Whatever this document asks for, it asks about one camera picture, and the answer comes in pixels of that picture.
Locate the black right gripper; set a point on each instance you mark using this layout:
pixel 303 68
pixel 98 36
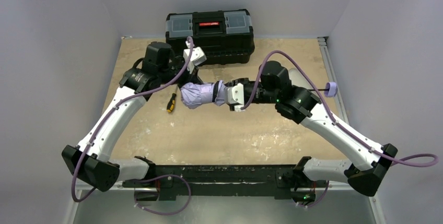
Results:
pixel 229 86

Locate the black plastic toolbox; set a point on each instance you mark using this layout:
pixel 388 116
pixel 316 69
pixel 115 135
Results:
pixel 225 36

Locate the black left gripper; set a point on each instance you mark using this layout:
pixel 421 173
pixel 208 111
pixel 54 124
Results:
pixel 190 77

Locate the yellow black screwdriver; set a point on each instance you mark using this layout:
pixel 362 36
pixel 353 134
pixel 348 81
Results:
pixel 171 103

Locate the lilac umbrella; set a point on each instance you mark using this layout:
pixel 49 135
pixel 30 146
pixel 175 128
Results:
pixel 193 95

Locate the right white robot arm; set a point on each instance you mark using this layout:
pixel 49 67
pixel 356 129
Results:
pixel 366 162

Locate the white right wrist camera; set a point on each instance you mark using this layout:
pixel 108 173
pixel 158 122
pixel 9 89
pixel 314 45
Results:
pixel 235 97

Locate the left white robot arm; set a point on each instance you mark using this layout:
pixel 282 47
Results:
pixel 90 160

